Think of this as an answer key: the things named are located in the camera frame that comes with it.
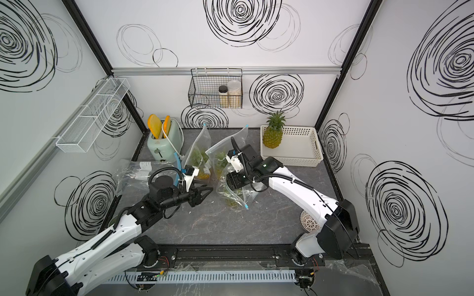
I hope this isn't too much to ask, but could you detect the white-lid spice jar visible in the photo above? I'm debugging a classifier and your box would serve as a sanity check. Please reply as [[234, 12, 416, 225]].
[[227, 80, 242, 109]]

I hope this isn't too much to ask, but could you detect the left yellow toast slice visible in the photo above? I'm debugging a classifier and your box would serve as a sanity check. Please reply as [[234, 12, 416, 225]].
[[147, 114, 162, 139]]

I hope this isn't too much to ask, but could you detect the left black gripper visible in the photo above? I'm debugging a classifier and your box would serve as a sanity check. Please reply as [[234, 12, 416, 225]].
[[160, 179, 214, 212]]

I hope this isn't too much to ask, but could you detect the cream perforated plastic basket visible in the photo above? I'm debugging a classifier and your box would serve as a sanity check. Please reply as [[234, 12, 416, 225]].
[[260, 125, 324, 167]]

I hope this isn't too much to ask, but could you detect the grey slotted cable duct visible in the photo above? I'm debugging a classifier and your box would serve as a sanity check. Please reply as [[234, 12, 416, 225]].
[[105, 270, 296, 286]]

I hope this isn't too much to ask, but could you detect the white toaster power cord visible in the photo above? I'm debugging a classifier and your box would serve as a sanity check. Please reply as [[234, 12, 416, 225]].
[[158, 118, 186, 160]]

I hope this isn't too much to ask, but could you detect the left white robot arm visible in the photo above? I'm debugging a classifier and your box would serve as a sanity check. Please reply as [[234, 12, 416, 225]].
[[26, 166, 213, 296]]

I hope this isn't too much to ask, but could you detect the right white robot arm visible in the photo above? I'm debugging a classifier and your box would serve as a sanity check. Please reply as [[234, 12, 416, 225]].
[[225, 137, 359, 265]]

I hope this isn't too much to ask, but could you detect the white mesh wall shelf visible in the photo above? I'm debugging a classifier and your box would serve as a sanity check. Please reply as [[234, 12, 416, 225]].
[[56, 76, 130, 153]]

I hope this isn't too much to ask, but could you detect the right yellow toast slice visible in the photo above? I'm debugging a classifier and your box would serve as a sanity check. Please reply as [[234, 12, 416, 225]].
[[162, 115, 171, 138]]

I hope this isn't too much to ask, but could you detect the black wire wall basket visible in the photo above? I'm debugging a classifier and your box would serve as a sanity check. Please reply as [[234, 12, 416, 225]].
[[188, 68, 243, 108]]

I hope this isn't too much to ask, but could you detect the white round sink strainer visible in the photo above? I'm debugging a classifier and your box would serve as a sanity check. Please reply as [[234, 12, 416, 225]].
[[300, 210, 320, 233]]

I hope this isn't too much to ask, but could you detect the mint green toaster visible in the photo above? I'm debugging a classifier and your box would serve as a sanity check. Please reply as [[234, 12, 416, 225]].
[[147, 118, 185, 162]]

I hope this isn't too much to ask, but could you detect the dark-lid spice jar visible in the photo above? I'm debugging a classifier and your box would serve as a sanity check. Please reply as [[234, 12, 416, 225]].
[[218, 85, 229, 109]]

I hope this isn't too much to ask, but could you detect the yellow toast slice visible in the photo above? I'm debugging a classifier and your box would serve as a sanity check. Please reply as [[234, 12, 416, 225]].
[[162, 115, 171, 138], [147, 114, 162, 139]]

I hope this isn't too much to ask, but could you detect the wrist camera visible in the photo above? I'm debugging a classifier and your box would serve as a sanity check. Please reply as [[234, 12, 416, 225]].
[[226, 155, 244, 173], [183, 165, 199, 192]]

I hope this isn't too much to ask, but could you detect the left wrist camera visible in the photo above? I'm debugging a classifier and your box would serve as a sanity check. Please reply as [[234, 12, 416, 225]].
[[183, 165, 199, 192]]

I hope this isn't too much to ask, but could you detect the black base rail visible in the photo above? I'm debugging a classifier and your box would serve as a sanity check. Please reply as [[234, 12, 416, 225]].
[[147, 242, 375, 269]]

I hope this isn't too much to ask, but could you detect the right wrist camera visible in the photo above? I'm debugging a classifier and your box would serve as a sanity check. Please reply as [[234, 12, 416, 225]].
[[226, 155, 244, 173]]

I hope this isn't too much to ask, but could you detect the clear zip-top bag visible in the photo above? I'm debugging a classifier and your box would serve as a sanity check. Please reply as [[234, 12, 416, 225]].
[[216, 165, 259, 210], [182, 124, 212, 183], [206, 125, 248, 180], [115, 159, 177, 195]]

